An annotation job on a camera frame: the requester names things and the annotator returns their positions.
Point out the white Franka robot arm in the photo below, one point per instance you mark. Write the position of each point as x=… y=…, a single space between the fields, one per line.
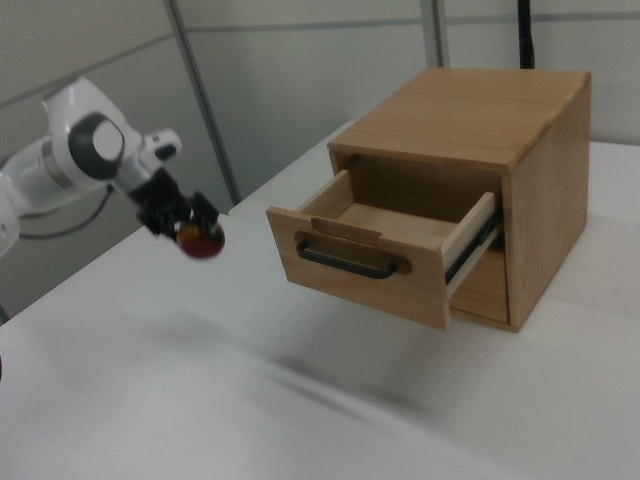
x=95 y=145

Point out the wooden drawer chest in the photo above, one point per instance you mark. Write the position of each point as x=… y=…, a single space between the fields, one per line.
x=545 y=200

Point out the red toy apple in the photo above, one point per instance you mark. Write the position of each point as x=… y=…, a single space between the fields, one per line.
x=202 y=244

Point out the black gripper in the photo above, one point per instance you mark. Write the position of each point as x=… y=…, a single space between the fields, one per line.
x=155 y=200

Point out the black background pole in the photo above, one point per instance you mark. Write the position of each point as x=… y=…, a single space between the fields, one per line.
x=526 y=35

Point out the grey slanted partition post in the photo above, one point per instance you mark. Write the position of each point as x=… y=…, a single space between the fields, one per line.
x=202 y=100

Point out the grey upright partition post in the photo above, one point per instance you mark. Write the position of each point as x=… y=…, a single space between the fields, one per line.
x=438 y=30

